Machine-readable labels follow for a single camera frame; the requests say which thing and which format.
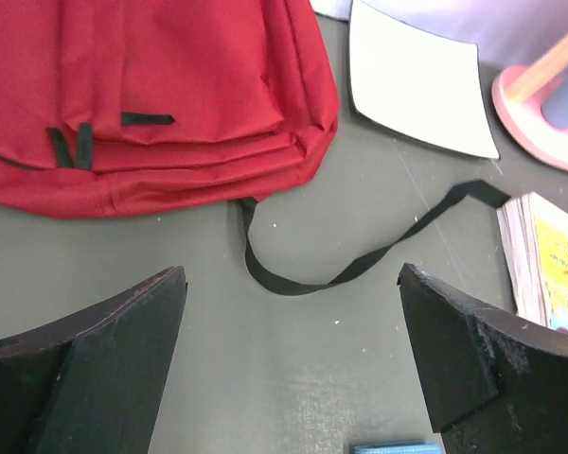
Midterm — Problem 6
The blue snap wallet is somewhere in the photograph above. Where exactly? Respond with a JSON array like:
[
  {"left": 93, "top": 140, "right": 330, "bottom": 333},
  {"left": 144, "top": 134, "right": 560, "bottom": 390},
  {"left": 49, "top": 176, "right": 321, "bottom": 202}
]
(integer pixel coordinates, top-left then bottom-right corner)
[{"left": 351, "top": 442, "right": 443, "bottom": 454}]

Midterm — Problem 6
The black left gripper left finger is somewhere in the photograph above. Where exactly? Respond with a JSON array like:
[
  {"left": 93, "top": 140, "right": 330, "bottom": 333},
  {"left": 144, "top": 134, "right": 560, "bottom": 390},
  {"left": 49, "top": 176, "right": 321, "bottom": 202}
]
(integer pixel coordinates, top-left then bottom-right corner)
[{"left": 0, "top": 267, "right": 187, "bottom": 453}]

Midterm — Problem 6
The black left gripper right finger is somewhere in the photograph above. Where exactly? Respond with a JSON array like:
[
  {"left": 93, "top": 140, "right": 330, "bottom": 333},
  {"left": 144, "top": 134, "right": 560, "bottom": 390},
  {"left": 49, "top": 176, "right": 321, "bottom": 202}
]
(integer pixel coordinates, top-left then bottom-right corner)
[{"left": 399, "top": 264, "right": 568, "bottom": 453}]

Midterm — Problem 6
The red student backpack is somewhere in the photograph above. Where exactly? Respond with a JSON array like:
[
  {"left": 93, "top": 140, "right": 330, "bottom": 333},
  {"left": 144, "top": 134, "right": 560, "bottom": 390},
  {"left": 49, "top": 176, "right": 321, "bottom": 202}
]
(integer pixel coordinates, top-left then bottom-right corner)
[{"left": 0, "top": 0, "right": 511, "bottom": 298}]

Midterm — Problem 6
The yellow Brideshead Revisited book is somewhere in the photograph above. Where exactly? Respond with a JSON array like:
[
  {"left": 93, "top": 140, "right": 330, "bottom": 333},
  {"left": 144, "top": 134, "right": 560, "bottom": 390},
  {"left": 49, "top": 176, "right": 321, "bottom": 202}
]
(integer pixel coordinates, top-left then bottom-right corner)
[{"left": 497, "top": 192, "right": 568, "bottom": 334}]

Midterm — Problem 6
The pink three-tier shelf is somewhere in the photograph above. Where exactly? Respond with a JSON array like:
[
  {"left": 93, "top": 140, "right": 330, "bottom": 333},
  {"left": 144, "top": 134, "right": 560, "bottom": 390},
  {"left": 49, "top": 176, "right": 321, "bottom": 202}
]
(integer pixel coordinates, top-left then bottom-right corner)
[{"left": 491, "top": 34, "right": 568, "bottom": 172}]

